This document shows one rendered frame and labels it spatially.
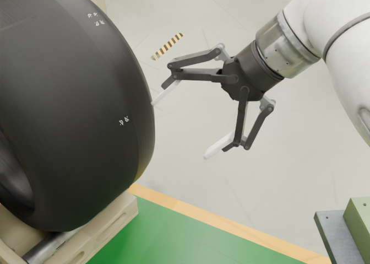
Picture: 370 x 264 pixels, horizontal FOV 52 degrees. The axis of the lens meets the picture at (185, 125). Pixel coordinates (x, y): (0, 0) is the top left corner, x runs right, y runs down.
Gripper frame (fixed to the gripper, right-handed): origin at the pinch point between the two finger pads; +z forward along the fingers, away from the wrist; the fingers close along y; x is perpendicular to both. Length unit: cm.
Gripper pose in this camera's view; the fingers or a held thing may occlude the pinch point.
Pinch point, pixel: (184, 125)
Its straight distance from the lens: 69.4
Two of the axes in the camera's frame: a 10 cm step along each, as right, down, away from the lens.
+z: -6.5, 5.0, 5.7
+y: 6.9, 7.1, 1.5
